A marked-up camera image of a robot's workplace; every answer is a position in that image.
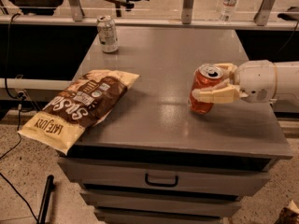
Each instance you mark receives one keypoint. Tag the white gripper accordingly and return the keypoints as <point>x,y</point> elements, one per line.
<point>256,79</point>

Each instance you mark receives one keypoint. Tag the red coke can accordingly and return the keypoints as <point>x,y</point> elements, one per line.
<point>205,76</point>

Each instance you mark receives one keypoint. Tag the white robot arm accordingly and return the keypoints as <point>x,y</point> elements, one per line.
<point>287,82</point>

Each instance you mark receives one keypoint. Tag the silver soda can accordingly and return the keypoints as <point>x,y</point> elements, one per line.
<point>107,34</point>

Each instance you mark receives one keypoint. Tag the clear plastic water bottle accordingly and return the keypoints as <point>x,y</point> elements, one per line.
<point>228,8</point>

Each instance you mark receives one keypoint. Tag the grey drawer cabinet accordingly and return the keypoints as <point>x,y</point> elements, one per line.
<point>219,157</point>

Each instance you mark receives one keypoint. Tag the brown yellow chip bag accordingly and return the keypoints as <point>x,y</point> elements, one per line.
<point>83,104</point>

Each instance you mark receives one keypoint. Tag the brown object bottom corner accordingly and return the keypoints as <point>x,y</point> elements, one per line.
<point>289,214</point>

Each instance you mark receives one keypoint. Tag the black pole on floor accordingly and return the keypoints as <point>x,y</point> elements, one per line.
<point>49,187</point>

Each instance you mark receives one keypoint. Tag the black drawer handle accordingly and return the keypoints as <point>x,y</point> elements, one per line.
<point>163,182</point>

